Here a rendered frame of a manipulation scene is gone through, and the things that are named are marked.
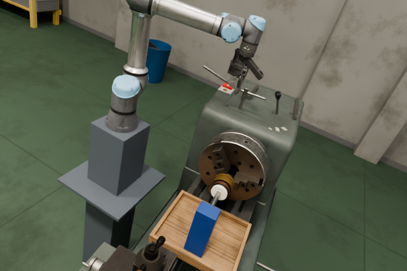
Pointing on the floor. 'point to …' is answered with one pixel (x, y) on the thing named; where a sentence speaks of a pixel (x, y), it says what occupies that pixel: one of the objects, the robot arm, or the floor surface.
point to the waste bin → (157, 60)
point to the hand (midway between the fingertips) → (237, 92)
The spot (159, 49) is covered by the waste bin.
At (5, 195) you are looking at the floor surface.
